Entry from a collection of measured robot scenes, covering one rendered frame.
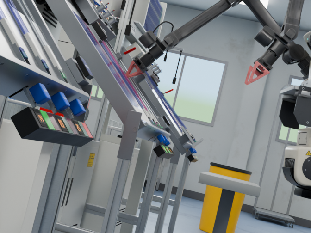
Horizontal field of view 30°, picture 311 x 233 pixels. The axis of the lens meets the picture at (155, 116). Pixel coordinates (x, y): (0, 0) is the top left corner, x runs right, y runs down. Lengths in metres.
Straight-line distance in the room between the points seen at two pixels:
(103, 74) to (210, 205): 3.59
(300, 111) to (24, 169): 1.13
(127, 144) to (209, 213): 3.59
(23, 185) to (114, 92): 0.47
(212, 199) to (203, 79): 4.34
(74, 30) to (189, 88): 7.51
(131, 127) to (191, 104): 7.57
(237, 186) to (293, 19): 0.69
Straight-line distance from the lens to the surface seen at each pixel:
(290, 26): 2.37
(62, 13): 2.18
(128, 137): 2.00
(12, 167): 2.17
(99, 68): 2.10
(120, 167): 2.01
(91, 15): 2.49
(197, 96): 9.57
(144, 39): 2.66
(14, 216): 2.17
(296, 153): 2.49
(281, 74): 9.64
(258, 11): 2.82
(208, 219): 5.55
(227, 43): 9.71
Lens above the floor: 0.65
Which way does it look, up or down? 3 degrees up
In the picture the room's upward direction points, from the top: 13 degrees clockwise
